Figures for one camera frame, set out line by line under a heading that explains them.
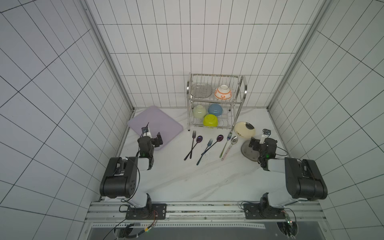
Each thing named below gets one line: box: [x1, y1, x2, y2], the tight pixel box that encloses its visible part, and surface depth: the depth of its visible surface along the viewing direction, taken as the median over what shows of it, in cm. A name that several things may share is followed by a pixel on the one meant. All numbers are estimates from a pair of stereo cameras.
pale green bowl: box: [192, 104, 207, 119], surface depth 109 cm
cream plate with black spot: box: [234, 121, 256, 139], surface depth 108 cm
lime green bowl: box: [203, 114, 219, 127], surface depth 105 cm
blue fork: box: [196, 138, 214, 166], surface depth 100 cm
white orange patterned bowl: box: [214, 84, 233, 100], surface depth 87 cm
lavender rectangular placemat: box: [127, 105, 183, 151], surface depth 116 cm
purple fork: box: [189, 130, 197, 159], surface depth 106 cm
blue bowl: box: [208, 103, 223, 117], surface depth 113 cm
